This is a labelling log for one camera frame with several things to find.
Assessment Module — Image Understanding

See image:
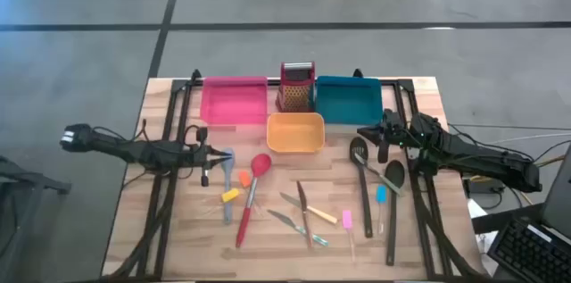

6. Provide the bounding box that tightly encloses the white paper sheet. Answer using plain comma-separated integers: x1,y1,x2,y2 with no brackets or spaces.
467,199,501,276

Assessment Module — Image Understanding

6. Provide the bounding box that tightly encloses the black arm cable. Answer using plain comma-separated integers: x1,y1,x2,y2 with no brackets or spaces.
91,117,149,146

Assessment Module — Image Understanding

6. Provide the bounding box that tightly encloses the black desk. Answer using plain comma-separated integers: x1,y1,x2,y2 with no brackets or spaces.
470,202,571,236

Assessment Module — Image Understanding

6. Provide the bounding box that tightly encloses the pale green handled knife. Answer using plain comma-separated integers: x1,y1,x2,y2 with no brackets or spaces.
353,152,406,198

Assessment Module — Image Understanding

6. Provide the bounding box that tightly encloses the black aluminium rig frame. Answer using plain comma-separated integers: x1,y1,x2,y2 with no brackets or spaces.
133,68,488,283

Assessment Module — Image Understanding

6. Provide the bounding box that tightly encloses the blue mini spatula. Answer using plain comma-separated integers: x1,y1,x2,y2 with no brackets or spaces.
376,184,388,236

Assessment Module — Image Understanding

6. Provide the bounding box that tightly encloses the yellow mini spatula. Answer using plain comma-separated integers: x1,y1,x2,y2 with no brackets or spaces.
200,187,242,220

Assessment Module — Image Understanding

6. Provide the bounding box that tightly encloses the grey utensil handle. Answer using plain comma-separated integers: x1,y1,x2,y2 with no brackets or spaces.
220,147,236,225

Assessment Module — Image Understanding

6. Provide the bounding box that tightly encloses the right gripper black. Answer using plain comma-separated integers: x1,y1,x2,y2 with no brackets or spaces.
356,110,418,164

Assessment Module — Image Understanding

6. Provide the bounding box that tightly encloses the red handled metal box grater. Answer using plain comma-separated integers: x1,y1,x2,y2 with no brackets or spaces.
275,61,317,113

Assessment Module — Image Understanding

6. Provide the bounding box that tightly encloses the red silicone spoon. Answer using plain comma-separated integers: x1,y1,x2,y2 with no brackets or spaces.
235,153,273,249

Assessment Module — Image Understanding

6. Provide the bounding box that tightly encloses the black solid spoon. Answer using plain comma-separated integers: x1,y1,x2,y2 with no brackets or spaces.
384,159,406,267

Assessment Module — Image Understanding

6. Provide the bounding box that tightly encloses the yellow plastic bin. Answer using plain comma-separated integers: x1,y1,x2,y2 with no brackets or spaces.
266,112,327,154

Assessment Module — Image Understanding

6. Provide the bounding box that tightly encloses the black keyboard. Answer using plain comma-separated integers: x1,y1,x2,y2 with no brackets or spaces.
486,216,571,283

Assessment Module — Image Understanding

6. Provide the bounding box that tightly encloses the blue plastic tray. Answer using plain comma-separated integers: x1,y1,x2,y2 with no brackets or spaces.
314,75,385,126

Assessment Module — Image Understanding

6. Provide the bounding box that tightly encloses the orange mini spatula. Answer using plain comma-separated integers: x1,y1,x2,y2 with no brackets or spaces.
238,170,265,218

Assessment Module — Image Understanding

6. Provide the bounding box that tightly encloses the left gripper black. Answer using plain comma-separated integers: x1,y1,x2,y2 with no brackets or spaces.
180,125,235,187

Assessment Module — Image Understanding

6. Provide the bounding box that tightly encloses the cream handled knife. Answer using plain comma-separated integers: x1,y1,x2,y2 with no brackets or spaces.
279,191,339,225

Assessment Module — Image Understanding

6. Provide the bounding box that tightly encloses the black floor cable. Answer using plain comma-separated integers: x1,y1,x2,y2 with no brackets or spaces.
445,121,571,163

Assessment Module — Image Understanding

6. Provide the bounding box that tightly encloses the dark laptop screen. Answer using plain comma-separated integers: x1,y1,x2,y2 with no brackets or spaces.
539,144,571,240

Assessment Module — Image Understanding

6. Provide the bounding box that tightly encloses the black power supply box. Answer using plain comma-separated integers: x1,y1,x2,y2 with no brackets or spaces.
463,178,506,198

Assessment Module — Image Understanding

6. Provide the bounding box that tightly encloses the pink plastic tray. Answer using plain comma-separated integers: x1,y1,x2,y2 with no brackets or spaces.
199,75,269,126

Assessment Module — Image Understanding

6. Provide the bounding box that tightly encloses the pink mini spatula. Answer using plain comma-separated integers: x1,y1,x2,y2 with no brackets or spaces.
341,209,357,262

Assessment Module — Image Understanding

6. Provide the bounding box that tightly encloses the copper coloured knife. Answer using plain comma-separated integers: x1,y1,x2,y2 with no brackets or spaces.
295,179,314,249

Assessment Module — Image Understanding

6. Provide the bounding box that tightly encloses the black side stand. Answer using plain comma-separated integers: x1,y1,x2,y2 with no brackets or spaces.
0,155,72,283

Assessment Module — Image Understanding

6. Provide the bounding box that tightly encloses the yellow floor cable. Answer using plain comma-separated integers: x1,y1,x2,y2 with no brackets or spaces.
463,153,571,186

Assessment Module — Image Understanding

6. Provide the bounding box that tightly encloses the black slotted spoon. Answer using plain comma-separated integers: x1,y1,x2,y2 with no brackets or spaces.
349,136,374,239

